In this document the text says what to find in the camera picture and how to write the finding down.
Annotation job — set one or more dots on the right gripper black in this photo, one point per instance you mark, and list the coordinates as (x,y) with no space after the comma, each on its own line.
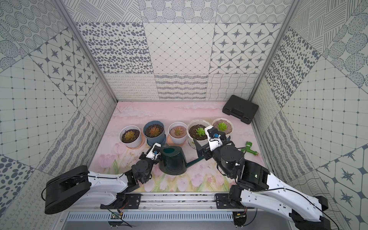
(200,149)

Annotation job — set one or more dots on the white pot yellow-brown succulent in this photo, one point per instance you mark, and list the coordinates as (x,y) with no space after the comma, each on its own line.
(131,137)

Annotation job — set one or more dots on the blue-grey pot red succulent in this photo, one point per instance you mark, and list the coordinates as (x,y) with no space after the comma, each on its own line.
(154,133)

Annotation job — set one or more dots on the white pot pink succulent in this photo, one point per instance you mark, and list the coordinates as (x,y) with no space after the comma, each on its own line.
(177,134)

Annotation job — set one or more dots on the dark green watering can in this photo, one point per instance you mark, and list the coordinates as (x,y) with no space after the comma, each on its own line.
(173,160)

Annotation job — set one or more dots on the white pot bright green succulent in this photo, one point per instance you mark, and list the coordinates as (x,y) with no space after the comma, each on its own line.
(223,125)

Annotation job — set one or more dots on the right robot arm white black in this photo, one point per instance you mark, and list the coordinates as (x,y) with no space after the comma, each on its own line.
(256,187)

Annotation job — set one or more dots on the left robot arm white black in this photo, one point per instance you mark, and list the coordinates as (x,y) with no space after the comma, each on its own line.
(81,186)

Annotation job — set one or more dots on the large white pot green succulent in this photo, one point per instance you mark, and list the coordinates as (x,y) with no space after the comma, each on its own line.
(196,132)

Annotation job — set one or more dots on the black plastic tool case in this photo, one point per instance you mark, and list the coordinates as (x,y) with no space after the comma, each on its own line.
(240,108)

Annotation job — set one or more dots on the left small circuit board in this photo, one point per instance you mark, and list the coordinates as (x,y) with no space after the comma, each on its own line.
(115,220)

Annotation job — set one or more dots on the small circuit board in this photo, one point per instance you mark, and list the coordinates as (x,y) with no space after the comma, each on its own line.
(115,220)
(239,219)

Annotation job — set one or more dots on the right small circuit board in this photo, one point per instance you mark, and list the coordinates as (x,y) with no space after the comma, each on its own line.
(239,219)

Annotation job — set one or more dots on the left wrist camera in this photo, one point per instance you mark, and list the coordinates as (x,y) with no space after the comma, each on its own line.
(154,152)

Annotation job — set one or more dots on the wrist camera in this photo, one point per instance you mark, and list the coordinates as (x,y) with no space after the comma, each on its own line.
(216,138)
(154,152)

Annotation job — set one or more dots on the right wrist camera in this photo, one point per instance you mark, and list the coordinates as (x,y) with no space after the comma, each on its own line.
(216,138)

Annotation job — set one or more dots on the aluminium mounting rail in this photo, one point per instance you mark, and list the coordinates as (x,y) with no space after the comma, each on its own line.
(186,202)

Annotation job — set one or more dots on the green hose nozzle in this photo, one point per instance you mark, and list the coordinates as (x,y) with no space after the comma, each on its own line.
(248,148)

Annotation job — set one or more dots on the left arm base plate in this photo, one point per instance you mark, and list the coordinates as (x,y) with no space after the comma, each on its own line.
(124,201)

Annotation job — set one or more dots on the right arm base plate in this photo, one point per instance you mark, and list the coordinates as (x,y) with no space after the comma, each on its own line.
(223,201)

